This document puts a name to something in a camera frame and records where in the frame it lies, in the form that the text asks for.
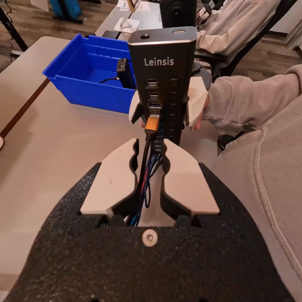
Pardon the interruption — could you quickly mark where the black metal table leg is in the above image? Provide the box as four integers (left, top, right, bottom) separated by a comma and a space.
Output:
0, 6, 29, 52

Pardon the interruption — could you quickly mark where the white board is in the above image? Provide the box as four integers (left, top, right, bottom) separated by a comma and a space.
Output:
31, 0, 49, 12

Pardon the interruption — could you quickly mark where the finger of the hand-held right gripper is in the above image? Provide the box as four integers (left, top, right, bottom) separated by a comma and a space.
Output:
129, 91, 143, 125
185, 76, 209, 127

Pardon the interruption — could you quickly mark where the blue plastic bin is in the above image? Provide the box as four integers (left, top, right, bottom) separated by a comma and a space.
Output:
42, 33, 137, 114

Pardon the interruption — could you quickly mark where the black chair foot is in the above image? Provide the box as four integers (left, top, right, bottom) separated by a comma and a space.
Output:
217, 131, 246, 151

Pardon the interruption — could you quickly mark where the person's beige hoodie torso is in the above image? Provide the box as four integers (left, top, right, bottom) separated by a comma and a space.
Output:
211, 106, 302, 302

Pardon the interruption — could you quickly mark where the orange plug black usb cable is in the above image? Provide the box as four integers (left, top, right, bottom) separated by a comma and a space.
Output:
136, 113, 162, 199

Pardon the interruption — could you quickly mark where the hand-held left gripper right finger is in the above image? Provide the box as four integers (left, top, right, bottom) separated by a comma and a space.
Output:
160, 139, 220, 219

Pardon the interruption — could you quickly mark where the black office chair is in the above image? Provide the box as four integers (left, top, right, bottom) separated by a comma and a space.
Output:
193, 0, 302, 79

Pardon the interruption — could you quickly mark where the person's right hand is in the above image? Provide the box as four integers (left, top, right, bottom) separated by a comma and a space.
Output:
193, 94, 210, 131

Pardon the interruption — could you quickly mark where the person's right forearm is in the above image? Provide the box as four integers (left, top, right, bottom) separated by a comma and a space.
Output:
202, 65, 302, 133

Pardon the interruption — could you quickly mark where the white paper sheet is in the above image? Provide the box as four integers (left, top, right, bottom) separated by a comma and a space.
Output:
117, 0, 142, 11

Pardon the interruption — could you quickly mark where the small black usb hub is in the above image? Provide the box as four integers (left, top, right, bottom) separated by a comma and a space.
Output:
116, 58, 136, 89

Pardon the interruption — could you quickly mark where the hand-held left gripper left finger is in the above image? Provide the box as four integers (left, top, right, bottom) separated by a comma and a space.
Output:
80, 138, 140, 217

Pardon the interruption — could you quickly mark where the blue braided usb cable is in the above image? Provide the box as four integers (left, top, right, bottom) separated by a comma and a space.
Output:
143, 135, 164, 210

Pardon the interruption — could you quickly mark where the white stand base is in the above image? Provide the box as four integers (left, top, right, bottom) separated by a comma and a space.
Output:
114, 9, 140, 34

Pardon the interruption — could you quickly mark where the light blue cable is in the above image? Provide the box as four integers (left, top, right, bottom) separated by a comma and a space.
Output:
128, 208, 142, 227

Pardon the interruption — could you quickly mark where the blue table frame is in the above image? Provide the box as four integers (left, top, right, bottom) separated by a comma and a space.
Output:
52, 0, 84, 24

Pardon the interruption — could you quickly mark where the red black braided cable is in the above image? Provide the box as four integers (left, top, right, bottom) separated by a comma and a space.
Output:
138, 163, 153, 198

